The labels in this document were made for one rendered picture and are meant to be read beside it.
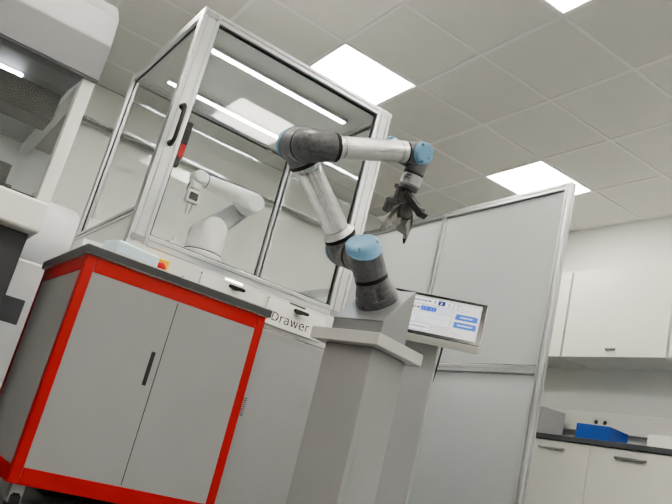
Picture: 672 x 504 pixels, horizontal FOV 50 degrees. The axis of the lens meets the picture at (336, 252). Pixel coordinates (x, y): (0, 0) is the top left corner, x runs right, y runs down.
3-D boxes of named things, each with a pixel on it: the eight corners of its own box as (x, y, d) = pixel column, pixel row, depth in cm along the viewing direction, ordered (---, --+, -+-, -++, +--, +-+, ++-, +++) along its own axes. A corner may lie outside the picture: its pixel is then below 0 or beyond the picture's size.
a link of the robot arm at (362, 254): (364, 285, 241) (354, 248, 236) (345, 277, 252) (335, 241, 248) (394, 272, 245) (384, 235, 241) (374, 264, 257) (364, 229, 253)
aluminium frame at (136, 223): (342, 320, 323) (392, 114, 352) (126, 238, 273) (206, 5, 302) (245, 325, 401) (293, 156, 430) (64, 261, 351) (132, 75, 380)
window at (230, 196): (327, 305, 322) (375, 115, 348) (148, 235, 280) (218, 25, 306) (326, 305, 322) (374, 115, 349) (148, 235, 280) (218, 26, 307)
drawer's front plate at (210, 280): (258, 320, 298) (265, 294, 301) (195, 297, 284) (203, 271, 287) (256, 320, 299) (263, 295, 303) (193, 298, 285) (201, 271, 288)
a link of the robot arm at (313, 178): (350, 278, 252) (284, 137, 231) (330, 270, 265) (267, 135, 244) (377, 260, 255) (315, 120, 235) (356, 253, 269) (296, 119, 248)
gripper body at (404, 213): (392, 217, 270) (404, 187, 271) (410, 222, 264) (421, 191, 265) (380, 211, 265) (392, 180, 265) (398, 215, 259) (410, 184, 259)
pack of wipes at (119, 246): (140, 270, 228) (144, 257, 229) (157, 270, 221) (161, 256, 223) (98, 253, 218) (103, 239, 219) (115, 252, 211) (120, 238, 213)
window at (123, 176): (140, 206, 282) (204, 20, 305) (139, 206, 281) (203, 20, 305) (81, 234, 353) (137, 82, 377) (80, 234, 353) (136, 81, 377)
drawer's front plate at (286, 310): (320, 342, 313) (326, 318, 316) (263, 322, 299) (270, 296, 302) (318, 342, 315) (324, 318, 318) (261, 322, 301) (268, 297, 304)
